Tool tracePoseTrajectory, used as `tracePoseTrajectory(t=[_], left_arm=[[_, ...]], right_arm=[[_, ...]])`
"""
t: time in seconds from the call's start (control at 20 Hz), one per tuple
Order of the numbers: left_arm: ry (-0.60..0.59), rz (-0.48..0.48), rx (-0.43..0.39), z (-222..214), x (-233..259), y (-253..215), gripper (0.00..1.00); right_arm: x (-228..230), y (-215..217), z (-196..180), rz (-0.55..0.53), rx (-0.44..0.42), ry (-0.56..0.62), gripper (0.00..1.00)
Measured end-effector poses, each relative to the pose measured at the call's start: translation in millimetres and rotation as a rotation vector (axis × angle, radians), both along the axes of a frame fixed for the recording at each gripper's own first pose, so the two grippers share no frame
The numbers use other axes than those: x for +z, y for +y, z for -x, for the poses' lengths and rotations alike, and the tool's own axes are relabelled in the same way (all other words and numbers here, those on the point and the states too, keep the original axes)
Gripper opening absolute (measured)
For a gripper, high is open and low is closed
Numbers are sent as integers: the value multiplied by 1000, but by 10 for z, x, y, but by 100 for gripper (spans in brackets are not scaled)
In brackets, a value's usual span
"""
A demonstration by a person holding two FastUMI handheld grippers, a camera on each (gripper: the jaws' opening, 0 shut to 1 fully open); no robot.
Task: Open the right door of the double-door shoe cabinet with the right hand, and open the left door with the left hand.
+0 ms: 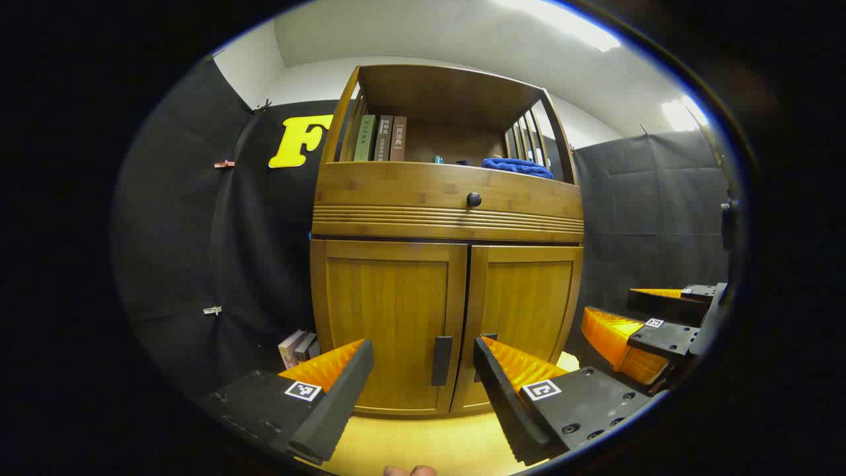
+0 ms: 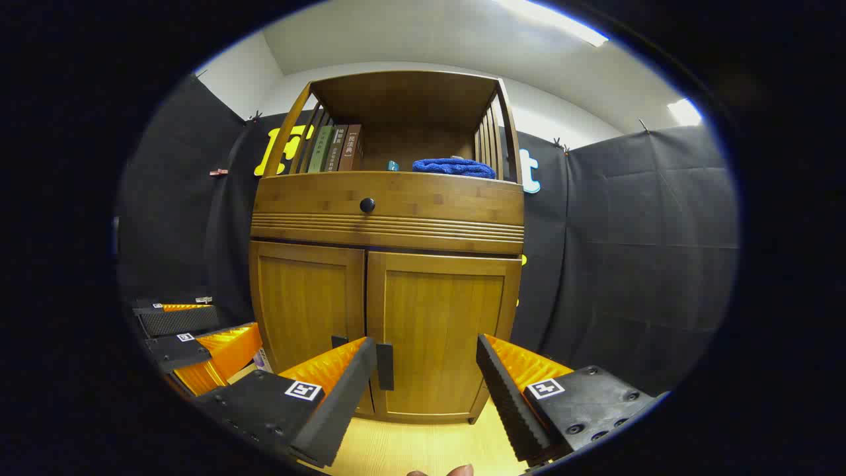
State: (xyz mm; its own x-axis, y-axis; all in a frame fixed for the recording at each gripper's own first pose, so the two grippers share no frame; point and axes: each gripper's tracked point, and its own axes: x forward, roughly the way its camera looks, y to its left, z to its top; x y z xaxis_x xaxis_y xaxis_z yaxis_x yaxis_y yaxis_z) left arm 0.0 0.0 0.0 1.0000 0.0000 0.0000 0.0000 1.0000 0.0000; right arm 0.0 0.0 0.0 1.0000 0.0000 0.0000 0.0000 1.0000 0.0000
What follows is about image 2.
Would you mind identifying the green book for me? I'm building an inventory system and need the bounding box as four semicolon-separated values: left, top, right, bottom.
308;125;334;173

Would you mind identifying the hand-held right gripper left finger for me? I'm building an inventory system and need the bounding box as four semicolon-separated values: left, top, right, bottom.
192;336;377;469

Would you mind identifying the black backdrop cloth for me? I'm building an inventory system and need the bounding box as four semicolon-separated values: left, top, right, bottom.
116;73;740;397

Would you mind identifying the dark brown book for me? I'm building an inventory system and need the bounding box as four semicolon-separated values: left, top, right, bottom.
325;126;348;173

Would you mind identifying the small ceiling light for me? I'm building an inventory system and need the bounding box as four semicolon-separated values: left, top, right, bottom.
668;98;703;126

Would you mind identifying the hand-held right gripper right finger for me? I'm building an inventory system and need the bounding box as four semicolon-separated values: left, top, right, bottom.
476;333;668;467

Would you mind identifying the reddish brown book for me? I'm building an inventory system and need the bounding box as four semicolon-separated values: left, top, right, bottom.
338;124;363;172

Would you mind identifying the blue folded towel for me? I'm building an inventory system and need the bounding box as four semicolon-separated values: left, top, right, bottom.
412;157;496;180

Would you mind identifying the wooden double-door shoe cabinet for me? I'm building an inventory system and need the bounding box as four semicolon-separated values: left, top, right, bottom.
249;70;526;425

